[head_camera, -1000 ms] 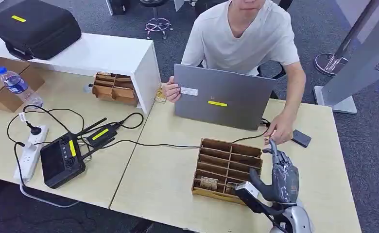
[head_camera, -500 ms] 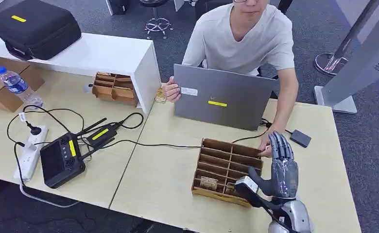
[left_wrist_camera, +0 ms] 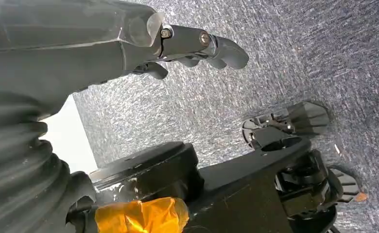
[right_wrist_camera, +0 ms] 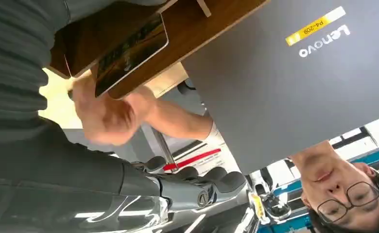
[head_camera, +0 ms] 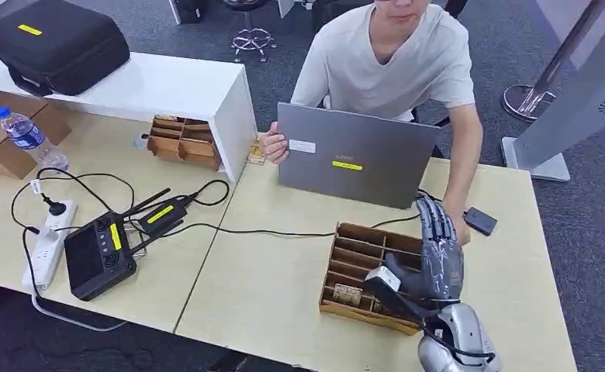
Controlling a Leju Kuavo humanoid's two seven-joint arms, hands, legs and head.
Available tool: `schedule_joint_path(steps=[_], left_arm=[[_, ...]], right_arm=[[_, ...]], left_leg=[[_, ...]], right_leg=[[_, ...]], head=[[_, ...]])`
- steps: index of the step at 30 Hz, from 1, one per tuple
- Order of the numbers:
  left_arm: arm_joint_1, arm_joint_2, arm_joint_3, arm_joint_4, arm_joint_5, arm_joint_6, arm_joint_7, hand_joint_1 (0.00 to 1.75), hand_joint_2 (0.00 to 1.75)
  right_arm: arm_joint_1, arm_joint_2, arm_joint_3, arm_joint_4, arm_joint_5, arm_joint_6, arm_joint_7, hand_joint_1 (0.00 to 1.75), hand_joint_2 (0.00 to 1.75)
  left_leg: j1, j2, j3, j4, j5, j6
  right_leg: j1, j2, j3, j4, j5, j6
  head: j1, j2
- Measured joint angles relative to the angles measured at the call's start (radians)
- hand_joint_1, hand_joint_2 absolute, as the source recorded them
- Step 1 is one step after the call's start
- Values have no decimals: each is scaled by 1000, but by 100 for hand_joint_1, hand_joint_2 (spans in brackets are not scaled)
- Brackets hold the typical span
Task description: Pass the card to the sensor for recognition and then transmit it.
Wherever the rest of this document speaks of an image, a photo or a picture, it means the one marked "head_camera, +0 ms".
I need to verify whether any small stack of cards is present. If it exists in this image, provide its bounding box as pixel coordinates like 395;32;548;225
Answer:
247;139;268;167

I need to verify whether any long black cable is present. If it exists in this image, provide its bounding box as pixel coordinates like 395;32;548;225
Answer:
161;212;422;239

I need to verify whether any chrome stanchion pole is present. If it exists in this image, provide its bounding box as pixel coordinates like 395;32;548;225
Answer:
501;0;605;123

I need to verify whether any black carrying case yellow label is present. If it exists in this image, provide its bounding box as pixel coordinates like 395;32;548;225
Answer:
0;0;131;98

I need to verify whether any black box on floor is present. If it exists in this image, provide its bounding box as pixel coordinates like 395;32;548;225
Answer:
168;0;207;25

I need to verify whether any clear water bottle blue cap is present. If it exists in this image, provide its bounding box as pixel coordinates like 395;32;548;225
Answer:
0;105;71;173

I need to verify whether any black handheld screen device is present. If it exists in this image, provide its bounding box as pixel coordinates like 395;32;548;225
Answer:
64;211;138;302

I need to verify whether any wooden card box with partitions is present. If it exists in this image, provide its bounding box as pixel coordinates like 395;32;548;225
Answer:
147;115;223;172

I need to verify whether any person's right hand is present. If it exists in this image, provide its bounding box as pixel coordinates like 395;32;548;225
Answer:
258;122;291;166

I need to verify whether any grey laptop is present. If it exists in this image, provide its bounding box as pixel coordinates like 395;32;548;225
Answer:
276;102;442;210

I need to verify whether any person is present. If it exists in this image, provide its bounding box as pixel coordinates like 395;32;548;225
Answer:
444;0;469;19
258;0;484;246

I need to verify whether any person's left hand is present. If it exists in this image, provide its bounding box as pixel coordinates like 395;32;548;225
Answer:
444;200;472;246

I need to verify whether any white power strip cable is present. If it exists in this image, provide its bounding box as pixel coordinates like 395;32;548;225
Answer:
29;288;128;332

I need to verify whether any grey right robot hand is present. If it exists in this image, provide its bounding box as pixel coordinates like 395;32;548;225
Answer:
383;197;465;305

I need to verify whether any black power cable with plug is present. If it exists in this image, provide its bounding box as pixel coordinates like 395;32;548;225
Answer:
21;226;41;299
10;167;136;235

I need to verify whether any white desk shelf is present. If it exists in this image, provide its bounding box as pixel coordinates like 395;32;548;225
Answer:
0;34;258;184

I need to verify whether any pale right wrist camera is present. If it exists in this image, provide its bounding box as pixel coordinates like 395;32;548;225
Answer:
364;265;427;323

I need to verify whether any white power strip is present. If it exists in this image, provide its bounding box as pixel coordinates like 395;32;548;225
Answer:
22;200;78;291

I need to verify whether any black transmitter with antennas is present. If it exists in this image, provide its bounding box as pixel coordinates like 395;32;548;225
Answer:
123;188;196;255

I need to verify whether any chrome base stool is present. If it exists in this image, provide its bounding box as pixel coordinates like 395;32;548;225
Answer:
223;0;278;64

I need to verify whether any wooden slotted card box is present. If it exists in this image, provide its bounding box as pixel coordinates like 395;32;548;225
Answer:
319;222;426;336

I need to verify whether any small black box device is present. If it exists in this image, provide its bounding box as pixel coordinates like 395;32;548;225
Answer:
463;206;499;237

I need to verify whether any black looped antenna cable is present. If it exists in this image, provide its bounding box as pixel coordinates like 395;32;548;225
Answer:
188;179;230;208

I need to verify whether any grey floor stand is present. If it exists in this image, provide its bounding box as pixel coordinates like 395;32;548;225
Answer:
501;0;605;183

